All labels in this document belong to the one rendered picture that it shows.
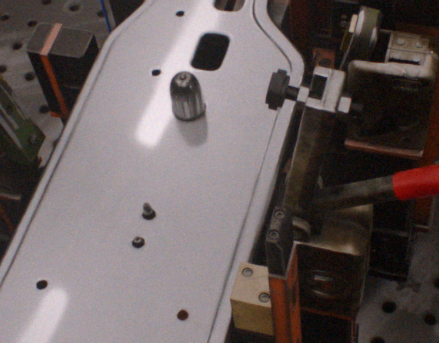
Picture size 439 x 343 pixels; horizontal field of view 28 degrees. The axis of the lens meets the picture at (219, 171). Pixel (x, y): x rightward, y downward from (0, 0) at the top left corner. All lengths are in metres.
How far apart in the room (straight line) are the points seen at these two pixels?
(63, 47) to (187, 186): 0.24
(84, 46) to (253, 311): 0.40
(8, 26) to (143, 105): 0.59
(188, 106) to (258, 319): 0.24
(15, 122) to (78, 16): 0.58
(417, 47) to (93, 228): 0.33
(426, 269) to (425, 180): 0.47
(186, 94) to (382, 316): 0.39
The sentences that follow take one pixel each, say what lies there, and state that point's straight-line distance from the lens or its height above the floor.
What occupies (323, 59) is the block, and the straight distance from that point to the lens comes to 1.30.
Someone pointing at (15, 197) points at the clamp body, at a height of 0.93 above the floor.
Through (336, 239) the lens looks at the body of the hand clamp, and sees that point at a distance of 0.72.
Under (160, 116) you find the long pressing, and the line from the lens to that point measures 0.87.
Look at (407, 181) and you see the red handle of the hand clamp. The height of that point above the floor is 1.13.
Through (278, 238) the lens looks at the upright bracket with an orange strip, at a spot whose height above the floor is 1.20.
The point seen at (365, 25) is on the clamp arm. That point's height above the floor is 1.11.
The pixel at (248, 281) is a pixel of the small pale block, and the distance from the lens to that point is 0.69.
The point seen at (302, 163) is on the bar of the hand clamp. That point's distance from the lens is 0.64.
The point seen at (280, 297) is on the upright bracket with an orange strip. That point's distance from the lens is 0.61.
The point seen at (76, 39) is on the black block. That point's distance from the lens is 0.97.
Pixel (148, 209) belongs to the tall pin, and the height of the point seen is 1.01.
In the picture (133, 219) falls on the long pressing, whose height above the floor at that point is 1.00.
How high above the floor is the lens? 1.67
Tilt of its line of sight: 55 degrees down
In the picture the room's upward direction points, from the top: 10 degrees counter-clockwise
